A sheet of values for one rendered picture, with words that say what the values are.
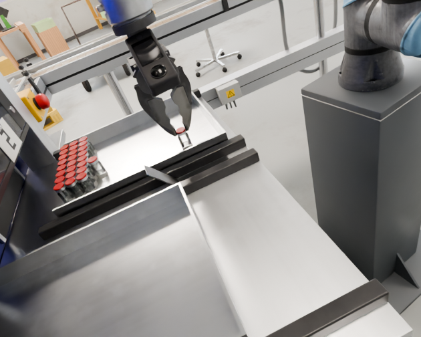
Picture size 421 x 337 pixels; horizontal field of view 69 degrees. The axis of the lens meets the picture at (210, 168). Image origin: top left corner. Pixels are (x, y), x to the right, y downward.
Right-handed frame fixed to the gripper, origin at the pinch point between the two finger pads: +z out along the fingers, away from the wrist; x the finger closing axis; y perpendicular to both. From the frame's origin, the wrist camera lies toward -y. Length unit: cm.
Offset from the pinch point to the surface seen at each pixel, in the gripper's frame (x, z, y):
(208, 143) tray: -3.5, 2.7, -4.5
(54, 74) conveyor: 36, 2, 98
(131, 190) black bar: 12.7, 3.7, -6.7
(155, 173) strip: 7.3, 1.2, -8.6
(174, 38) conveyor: -20, 7, 98
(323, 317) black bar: -3.2, 3.6, -39.9
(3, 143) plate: 30.0, -9.0, 5.7
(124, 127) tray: 11.5, 4.3, 21.2
